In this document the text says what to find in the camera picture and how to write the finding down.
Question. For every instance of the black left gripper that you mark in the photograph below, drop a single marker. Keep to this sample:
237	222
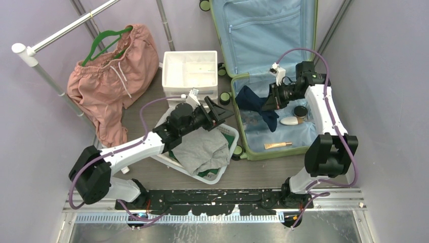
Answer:
220	114

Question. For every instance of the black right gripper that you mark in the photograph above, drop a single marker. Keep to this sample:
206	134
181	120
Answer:
271	103

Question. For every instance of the white computer mouse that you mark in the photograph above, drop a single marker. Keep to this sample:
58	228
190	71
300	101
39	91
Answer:
291	121

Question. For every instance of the navy blue garment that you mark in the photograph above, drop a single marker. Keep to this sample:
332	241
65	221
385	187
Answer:
247	99

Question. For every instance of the dark green garment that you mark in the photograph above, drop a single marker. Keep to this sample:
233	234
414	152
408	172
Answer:
210	172

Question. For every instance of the grey garment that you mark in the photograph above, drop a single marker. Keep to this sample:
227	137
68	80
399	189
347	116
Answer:
202	151

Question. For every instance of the white plastic drawer organizer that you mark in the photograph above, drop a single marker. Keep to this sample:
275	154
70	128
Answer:
185	70

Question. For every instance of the white perforated plastic basket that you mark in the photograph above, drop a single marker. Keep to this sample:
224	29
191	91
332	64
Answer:
213	179

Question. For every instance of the green hard-shell suitcase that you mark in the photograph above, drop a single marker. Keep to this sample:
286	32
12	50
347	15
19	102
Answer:
253	35

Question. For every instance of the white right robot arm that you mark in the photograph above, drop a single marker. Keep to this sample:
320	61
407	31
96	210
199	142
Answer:
331	152

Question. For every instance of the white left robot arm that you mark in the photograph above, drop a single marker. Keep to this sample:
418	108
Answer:
190	131

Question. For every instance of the beige cosmetic tube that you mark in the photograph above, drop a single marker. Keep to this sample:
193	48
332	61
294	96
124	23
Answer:
268	146

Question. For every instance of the pink cloth garment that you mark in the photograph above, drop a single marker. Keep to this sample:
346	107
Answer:
103	87

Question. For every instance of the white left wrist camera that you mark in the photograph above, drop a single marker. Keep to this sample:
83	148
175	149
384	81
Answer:
191	98

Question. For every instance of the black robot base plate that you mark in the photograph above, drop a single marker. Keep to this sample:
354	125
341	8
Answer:
216	202

